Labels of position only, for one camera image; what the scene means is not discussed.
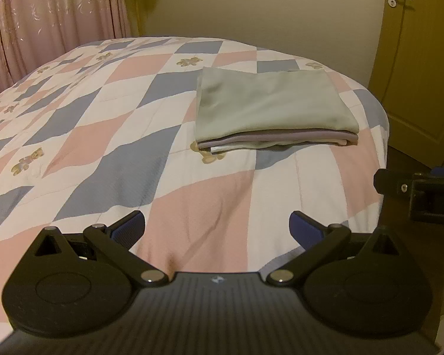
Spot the wooden door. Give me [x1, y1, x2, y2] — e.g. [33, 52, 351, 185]
[367, 0, 444, 168]

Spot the cream folded garment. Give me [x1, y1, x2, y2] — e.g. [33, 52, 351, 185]
[207, 138, 350, 155]

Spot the checkered quilt bed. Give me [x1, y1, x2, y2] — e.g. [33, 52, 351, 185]
[0, 36, 390, 279]

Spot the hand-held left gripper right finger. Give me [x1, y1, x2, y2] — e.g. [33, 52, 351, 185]
[268, 210, 403, 288]

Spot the pink curtain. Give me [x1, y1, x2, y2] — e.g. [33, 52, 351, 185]
[0, 0, 142, 101]

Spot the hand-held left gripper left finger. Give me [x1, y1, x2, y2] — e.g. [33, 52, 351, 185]
[31, 210, 171, 288]

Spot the light green garment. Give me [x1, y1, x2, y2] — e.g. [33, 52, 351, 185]
[194, 66, 359, 146]

